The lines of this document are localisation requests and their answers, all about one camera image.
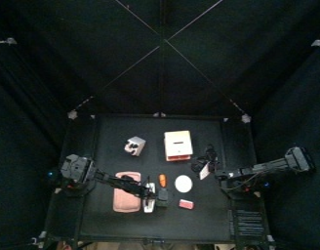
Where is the red and white toy sushi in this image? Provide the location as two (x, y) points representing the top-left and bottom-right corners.
(179, 198), (195, 210)

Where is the orange toy food piece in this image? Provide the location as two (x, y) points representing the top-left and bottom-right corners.
(157, 173), (168, 188)

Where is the white round plate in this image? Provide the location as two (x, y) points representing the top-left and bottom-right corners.
(173, 174), (193, 193)

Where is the pink plastic tray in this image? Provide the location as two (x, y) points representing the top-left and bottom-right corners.
(112, 171), (143, 214)

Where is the orange and white box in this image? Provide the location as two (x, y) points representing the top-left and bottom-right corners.
(163, 130), (195, 163)

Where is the white text label sticker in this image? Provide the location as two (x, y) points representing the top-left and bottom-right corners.
(235, 208), (266, 240)

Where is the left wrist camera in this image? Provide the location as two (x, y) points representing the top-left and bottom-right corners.
(133, 185), (147, 197)

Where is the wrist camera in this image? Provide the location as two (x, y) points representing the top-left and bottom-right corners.
(201, 145), (219, 163)
(133, 185), (147, 197)

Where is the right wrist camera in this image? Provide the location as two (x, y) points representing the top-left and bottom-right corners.
(201, 145), (219, 163)

